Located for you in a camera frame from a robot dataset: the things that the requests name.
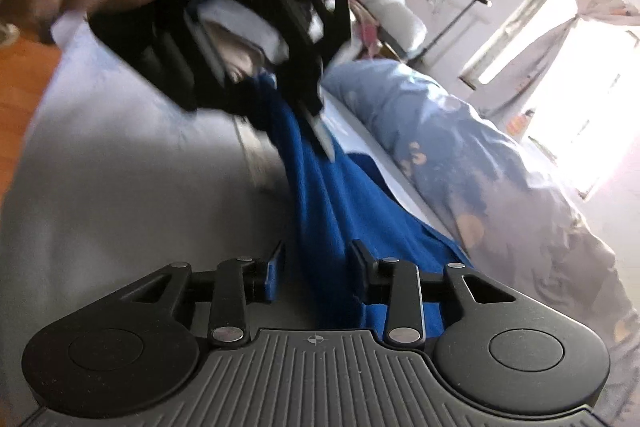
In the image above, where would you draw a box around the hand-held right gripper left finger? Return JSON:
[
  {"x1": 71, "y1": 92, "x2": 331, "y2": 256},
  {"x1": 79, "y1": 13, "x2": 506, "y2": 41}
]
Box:
[{"x1": 112, "y1": 241, "x2": 287, "y2": 350}]

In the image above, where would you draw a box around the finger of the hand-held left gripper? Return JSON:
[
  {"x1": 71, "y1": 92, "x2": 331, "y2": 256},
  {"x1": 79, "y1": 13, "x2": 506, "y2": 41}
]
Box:
[{"x1": 287, "y1": 72, "x2": 337, "y2": 164}]

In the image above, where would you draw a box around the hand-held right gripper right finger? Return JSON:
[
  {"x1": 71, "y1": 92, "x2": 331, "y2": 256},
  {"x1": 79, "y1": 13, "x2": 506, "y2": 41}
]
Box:
[{"x1": 349, "y1": 239, "x2": 516, "y2": 350}]

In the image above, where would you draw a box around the blue polo shirt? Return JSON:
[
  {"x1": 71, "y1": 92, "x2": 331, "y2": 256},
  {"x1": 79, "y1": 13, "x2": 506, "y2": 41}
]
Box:
[{"x1": 247, "y1": 72, "x2": 476, "y2": 343}]

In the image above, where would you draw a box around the black clothes rack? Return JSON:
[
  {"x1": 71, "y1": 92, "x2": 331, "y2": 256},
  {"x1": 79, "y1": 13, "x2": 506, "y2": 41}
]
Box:
[{"x1": 367, "y1": 0, "x2": 493, "y2": 62}]

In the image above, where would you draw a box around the red checked cloth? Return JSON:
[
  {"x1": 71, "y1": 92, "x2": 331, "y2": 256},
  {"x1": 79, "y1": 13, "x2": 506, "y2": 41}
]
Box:
[{"x1": 350, "y1": 0, "x2": 396, "y2": 60}]

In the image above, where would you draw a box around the tree print duvet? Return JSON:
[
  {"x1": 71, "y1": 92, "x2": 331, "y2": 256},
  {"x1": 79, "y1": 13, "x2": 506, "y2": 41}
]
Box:
[{"x1": 322, "y1": 59, "x2": 640, "y2": 408}]

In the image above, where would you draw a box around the tree print bed sheet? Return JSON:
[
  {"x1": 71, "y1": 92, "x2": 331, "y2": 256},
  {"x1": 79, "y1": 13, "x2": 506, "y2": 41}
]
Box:
[{"x1": 0, "y1": 14, "x2": 451, "y2": 423}]

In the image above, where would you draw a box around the pineapple print curtain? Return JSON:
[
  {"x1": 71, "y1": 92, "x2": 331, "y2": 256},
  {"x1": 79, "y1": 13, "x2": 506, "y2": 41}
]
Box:
[{"x1": 510, "y1": 0, "x2": 640, "y2": 122}]

